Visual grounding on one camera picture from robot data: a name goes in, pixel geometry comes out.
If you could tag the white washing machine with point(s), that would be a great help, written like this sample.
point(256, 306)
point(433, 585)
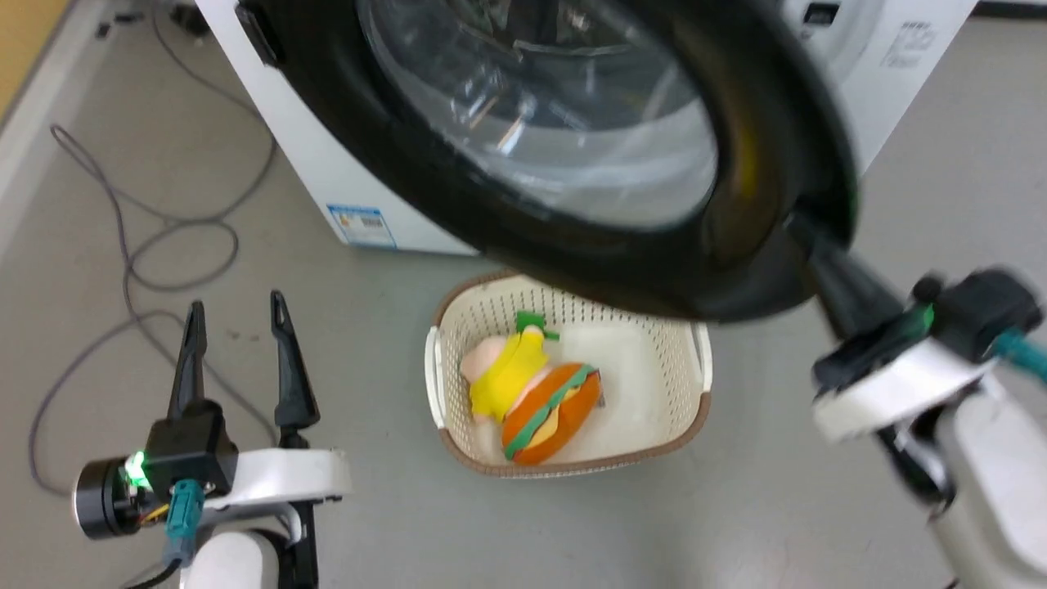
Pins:
point(311, 155)

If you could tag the black round glass washer door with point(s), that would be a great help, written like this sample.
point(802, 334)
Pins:
point(458, 188)

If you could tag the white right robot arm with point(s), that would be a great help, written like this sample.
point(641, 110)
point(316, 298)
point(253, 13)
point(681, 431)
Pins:
point(990, 483)

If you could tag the yellow and pink doll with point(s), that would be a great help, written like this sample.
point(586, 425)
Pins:
point(509, 378)

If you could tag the black plug on floor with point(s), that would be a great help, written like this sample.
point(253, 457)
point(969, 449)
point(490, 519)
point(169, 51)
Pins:
point(190, 18)

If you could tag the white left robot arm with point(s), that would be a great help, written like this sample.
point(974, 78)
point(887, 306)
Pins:
point(237, 560)

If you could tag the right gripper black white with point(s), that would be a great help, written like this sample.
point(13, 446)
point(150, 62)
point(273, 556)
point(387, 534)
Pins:
point(924, 360)

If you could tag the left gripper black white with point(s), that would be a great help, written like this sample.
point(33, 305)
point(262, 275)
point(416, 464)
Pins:
point(192, 454)

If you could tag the beige perforated laundry basket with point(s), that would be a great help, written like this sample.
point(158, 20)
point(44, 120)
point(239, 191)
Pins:
point(654, 384)

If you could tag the blue energy label sticker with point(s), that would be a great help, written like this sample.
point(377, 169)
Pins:
point(362, 224)

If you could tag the orange hamburger plush toy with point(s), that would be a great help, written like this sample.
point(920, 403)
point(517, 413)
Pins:
point(550, 413)

